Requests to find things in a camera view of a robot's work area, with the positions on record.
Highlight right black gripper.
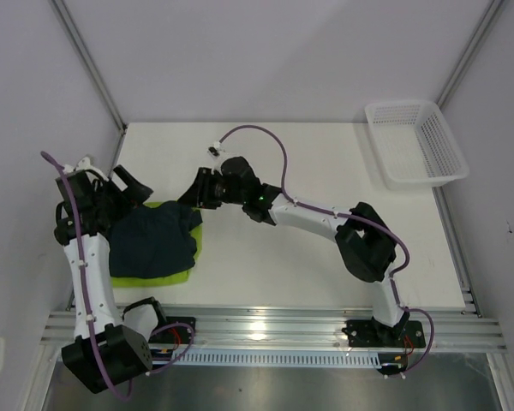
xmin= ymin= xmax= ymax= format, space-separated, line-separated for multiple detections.
xmin=177 ymin=169 xmax=246 ymax=211

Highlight aluminium frame post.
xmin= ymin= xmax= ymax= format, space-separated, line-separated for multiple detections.
xmin=435 ymin=0 xmax=510 ymax=110
xmin=48 ymin=0 xmax=126 ymax=133

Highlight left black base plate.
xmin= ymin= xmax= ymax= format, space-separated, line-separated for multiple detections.
xmin=150 ymin=316 xmax=196 ymax=345

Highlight purple cable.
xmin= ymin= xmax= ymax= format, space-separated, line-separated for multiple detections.
xmin=213 ymin=124 xmax=433 ymax=380
xmin=40 ymin=150 xmax=196 ymax=402

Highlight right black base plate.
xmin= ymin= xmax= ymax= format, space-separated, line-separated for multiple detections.
xmin=342 ymin=319 xmax=427 ymax=348

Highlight lime green shorts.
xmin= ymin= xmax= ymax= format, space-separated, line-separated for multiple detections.
xmin=111 ymin=200 xmax=205 ymax=290

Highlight right aluminium frame post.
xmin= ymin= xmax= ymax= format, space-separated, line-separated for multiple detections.
xmin=435 ymin=0 xmax=510 ymax=110

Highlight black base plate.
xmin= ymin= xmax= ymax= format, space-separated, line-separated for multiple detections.
xmin=342 ymin=319 xmax=427 ymax=348
xmin=150 ymin=316 xmax=196 ymax=345

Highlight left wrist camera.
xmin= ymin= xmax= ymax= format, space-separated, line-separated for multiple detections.
xmin=63 ymin=156 xmax=109 ymax=182

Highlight perforated cable tray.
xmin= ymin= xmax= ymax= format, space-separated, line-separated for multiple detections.
xmin=176 ymin=348 xmax=380 ymax=369

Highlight left aluminium frame post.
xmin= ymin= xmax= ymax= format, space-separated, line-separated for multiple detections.
xmin=48 ymin=0 xmax=126 ymax=133

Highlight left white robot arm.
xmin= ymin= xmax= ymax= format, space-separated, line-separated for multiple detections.
xmin=54 ymin=165 xmax=169 ymax=394

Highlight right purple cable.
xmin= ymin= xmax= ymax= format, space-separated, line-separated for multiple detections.
xmin=213 ymin=124 xmax=433 ymax=380

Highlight white plastic basket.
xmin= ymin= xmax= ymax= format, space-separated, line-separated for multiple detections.
xmin=365 ymin=99 xmax=469 ymax=191

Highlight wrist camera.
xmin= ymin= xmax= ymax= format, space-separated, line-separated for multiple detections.
xmin=63 ymin=156 xmax=109 ymax=182
xmin=207 ymin=140 xmax=239 ymax=173

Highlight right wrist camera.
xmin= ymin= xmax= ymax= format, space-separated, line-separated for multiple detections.
xmin=207 ymin=140 xmax=239 ymax=173

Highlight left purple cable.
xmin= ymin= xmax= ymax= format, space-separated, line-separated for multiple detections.
xmin=40 ymin=150 xmax=196 ymax=402

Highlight dark green shorts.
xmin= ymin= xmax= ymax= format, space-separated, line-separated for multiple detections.
xmin=109 ymin=200 xmax=205 ymax=279

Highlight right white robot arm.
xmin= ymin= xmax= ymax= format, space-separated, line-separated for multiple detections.
xmin=179 ymin=156 xmax=409 ymax=346

